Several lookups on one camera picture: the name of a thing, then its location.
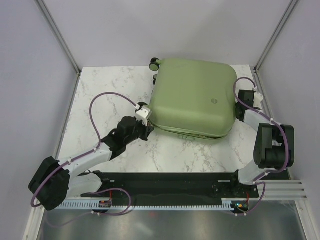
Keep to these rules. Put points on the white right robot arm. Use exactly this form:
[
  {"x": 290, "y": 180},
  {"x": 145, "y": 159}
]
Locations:
[{"x": 274, "y": 148}]

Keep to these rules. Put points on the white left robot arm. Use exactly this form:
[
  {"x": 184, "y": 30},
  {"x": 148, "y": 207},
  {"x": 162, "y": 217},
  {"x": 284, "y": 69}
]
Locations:
[{"x": 52, "y": 181}]

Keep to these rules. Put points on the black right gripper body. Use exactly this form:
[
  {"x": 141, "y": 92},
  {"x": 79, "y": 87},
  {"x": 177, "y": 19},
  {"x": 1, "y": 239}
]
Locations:
[{"x": 237, "y": 105}]

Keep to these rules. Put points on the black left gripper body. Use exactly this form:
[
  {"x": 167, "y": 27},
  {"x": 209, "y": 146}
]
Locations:
[{"x": 142, "y": 130}]

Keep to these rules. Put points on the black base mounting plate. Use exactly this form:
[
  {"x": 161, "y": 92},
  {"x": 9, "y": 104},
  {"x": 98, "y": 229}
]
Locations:
[{"x": 188, "y": 187}]

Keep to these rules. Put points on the green hard-shell suitcase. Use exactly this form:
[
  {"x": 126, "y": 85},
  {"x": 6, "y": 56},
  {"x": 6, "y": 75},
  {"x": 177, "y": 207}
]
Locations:
[{"x": 193, "y": 98}]

